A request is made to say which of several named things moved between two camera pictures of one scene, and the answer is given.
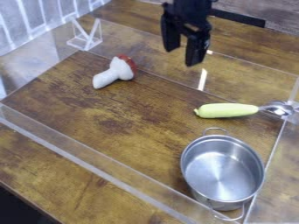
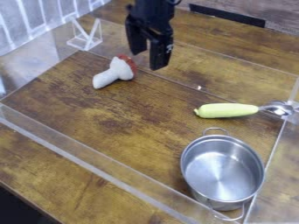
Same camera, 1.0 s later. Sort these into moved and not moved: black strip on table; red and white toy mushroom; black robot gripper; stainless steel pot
Moved: black robot gripper
Not moved: stainless steel pot; red and white toy mushroom; black strip on table
